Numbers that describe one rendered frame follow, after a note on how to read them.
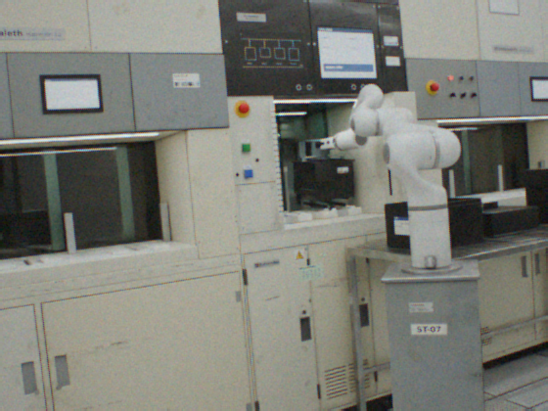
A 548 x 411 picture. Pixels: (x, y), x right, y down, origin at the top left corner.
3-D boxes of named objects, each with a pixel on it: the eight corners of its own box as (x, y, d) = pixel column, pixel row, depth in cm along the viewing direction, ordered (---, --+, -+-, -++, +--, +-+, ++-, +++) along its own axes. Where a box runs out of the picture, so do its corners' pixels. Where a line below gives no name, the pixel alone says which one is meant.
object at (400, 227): (386, 246, 238) (382, 204, 237) (437, 238, 250) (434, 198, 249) (431, 251, 213) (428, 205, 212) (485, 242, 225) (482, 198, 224)
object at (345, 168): (313, 209, 270) (310, 140, 266) (292, 205, 288) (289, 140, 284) (357, 205, 281) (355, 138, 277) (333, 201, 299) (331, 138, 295)
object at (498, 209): (493, 238, 233) (491, 205, 232) (443, 234, 260) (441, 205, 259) (542, 229, 246) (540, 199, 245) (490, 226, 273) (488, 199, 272)
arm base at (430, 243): (463, 273, 168) (459, 209, 167) (397, 275, 174) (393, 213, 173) (463, 261, 186) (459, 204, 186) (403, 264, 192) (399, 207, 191)
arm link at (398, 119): (414, 176, 174) (465, 171, 176) (416, 137, 170) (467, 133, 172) (365, 135, 221) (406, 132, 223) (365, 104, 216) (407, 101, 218)
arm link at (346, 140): (345, 126, 265) (333, 140, 262) (362, 123, 253) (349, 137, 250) (355, 140, 268) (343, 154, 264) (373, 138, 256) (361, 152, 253)
